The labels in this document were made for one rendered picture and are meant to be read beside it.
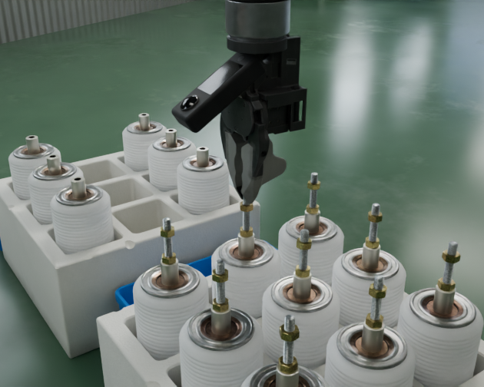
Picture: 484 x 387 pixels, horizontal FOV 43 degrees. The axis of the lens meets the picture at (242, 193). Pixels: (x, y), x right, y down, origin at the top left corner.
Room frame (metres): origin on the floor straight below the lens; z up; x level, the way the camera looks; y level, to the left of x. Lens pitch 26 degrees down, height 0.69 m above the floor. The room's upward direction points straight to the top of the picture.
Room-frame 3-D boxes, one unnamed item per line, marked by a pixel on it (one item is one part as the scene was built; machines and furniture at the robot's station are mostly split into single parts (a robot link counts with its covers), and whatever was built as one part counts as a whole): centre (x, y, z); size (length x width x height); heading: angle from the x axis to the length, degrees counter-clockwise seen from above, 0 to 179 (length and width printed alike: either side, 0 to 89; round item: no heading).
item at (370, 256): (0.69, -0.17, 0.26); 0.02 x 0.02 x 0.03
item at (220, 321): (0.56, 0.02, 0.26); 0.02 x 0.02 x 0.03
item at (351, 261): (0.69, -0.17, 0.25); 0.08 x 0.08 x 0.01
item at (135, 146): (1.23, 0.21, 0.16); 0.10 x 0.10 x 0.18
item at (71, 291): (1.07, 0.24, 0.09); 0.39 x 0.39 x 0.18; 35
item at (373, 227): (0.69, -0.17, 0.30); 0.01 x 0.01 x 0.08
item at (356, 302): (0.69, -0.17, 0.16); 0.10 x 0.10 x 0.18
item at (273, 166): (0.72, -0.03, 0.38); 0.06 x 0.03 x 0.09; 122
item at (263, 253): (0.72, -0.01, 0.25); 0.08 x 0.08 x 0.01
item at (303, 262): (0.63, -0.07, 0.30); 0.01 x 0.01 x 0.08
